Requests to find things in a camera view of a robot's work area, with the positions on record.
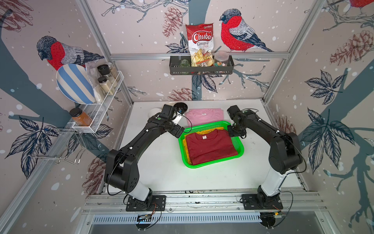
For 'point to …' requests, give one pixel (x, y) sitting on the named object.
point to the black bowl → (181, 106)
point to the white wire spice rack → (91, 114)
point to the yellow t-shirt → (185, 142)
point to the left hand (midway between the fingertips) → (177, 123)
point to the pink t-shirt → (202, 116)
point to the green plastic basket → (238, 145)
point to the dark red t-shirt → (206, 146)
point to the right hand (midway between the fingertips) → (231, 133)
